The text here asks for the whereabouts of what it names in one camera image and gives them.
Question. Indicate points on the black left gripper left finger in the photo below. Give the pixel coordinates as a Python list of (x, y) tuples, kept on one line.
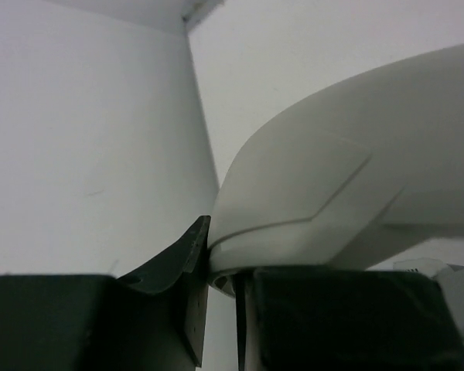
[(152, 318)]

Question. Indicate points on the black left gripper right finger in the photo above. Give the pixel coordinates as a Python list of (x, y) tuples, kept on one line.
[(314, 318)]

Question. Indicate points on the white headphones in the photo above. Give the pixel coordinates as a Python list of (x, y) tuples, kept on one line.
[(348, 176)]

